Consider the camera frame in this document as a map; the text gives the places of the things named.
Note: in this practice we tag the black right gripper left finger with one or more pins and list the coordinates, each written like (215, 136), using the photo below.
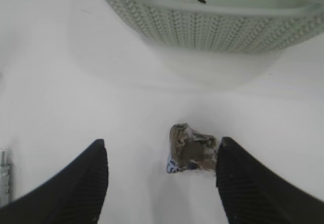
(74, 195)

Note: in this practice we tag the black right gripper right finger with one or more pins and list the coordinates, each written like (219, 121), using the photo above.
(252, 193)

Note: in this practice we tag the small paper ball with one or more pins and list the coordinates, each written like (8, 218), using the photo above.
(191, 150)

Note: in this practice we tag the white grey pen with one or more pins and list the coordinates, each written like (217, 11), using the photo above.
(6, 178)

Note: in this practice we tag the green plastic woven basket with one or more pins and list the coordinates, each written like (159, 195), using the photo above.
(234, 26)

